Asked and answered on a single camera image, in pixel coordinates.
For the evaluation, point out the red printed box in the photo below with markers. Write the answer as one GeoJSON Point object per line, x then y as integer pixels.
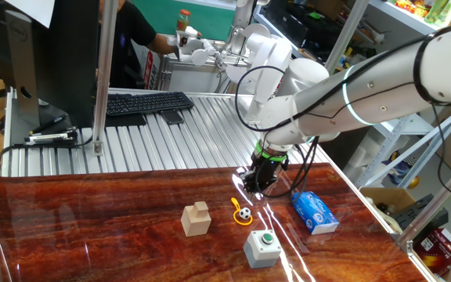
{"type": "Point", "coordinates": [433, 252]}

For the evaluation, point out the silver metal column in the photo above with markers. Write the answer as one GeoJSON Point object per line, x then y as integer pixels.
{"type": "Point", "coordinates": [243, 15]}

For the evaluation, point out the person forearm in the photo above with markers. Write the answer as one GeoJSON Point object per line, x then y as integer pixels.
{"type": "Point", "coordinates": [163, 45]}

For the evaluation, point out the person in black shirt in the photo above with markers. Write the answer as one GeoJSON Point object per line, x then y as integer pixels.
{"type": "Point", "coordinates": [127, 35]}

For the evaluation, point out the black plastic case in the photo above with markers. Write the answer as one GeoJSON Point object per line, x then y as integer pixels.
{"type": "Point", "coordinates": [417, 213]}

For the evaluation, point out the red and yellow toys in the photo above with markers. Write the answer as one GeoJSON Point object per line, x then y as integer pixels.
{"type": "Point", "coordinates": [410, 6]}

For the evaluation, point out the stepped wooden block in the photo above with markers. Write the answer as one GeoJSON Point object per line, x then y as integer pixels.
{"type": "Point", "coordinates": [196, 224]}

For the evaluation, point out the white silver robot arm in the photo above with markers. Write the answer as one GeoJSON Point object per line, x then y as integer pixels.
{"type": "Point", "coordinates": [366, 98]}

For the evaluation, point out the white haptic teleoperation device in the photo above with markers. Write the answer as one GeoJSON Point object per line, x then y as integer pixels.
{"type": "Point", "coordinates": [268, 55]}

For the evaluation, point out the black computer monitor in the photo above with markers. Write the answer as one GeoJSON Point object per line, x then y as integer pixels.
{"type": "Point", "coordinates": [69, 58]}

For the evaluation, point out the slanted aluminium frame post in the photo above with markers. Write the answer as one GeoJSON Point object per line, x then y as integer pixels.
{"type": "Point", "coordinates": [352, 19]}
{"type": "Point", "coordinates": [437, 201]}

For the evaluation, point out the aluminium frame post with bracket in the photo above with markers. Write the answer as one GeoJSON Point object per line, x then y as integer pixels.
{"type": "Point", "coordinates": [102, 78]}

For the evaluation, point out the white paper sheet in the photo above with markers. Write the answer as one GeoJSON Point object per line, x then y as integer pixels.
{"type": "Point", "coordinates": [29, 9]}

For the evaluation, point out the black cabinet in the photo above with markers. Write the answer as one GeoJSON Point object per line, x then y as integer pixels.
{"type": "Point", "coordinates": [343, 150]}

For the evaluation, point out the small soccer ball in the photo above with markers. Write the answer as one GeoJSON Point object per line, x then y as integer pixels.
{"type": "Point", "coordinates": [244, 213]}

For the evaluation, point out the black pen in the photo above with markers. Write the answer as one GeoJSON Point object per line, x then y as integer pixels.
{"type": "Point", "coordinates": [49, 124]}

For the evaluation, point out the black and white marker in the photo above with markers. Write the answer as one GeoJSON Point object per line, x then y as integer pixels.
{"type": "Point", "coordinates": [49, 137]}

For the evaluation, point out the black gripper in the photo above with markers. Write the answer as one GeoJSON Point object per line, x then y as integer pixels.
{"type": "Point", "coordinates": [266, 170]}

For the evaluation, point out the person hand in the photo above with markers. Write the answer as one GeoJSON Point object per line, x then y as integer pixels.
{"type": "Point", "coordinates": [174, 47]}

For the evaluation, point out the yellow ball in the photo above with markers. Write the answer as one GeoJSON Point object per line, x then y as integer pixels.
{"type": "Point", "coordinates": [413, 182]}

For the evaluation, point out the silver monitor stand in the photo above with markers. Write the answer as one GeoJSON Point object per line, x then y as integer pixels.
{"type": "Point", "coordinates": [22, 70]}

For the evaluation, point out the wood grain table mat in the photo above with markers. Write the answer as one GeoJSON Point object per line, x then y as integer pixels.
{"type": "Point", "coordinates": [92, 219]}

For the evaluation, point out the grey box with green button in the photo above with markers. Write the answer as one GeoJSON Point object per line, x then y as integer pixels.
{"type": "Point", "coordinates": [260, 254]}

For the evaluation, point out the cardboard box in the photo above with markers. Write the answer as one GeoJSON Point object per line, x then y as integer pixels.
{"type": "Point", "coordinates": [390, 196]}

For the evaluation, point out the blue tissue pack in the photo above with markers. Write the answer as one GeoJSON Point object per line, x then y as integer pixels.
{"type": "Point", "coordinates": [314, 214]}

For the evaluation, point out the white metal shelf rack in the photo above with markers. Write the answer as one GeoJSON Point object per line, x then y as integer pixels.
{"type": "Point", "coordinates": [409, 19]}

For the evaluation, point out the black keyboard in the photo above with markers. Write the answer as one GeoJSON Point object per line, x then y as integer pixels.
{"type": "Point", "coordinates": [147, 103]}

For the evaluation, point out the aluminium flight case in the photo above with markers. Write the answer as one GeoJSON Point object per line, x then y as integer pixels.
{"type": "Point", "coordinates": [186, 80]}

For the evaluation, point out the orange jar with red lid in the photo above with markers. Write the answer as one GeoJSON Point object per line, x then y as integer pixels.
{"type": "Point", "coordinates": [183, 19]}

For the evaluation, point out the black smartphone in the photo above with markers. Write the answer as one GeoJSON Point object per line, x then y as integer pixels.
{"type": "Point", "coordinates": [172, 116]}

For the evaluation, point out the red and white sign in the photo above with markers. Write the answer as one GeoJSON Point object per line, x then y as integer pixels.
{"type": "Point", "coordinates": [149, 72]}

